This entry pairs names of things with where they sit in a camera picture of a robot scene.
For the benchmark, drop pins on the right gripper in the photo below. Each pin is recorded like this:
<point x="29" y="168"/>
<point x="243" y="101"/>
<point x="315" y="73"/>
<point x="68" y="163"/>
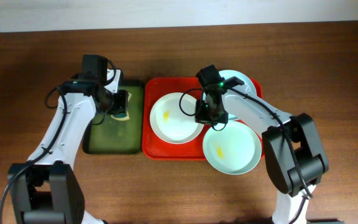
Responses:
<point x="199" y="119"/>

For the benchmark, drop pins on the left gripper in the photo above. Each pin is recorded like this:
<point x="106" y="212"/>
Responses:
<point x="120" y="102"/>

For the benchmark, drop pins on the green and yellow sponge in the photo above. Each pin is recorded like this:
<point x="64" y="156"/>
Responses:
<point x="123" y="114"/>

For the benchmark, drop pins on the light blue plate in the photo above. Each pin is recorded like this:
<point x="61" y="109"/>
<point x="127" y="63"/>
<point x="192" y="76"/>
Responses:
<point x="226" y="74"/>

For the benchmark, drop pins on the white plate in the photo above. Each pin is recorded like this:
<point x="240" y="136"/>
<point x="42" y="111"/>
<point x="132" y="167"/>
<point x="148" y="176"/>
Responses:
<point x="168" y="121"/>

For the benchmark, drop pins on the pale green plate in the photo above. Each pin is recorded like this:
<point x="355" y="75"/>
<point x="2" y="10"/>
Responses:
<point x="235" y="150"/>

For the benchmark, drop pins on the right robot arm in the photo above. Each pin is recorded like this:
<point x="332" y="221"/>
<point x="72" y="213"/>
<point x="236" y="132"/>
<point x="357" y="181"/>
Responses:
<point x="294" y="154"/>

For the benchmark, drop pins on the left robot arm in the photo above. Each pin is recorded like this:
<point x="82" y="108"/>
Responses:
<point x="44" y="188"/>

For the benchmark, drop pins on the dark green tray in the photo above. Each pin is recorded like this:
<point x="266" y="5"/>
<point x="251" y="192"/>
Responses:
<point x="118" y="137"/>

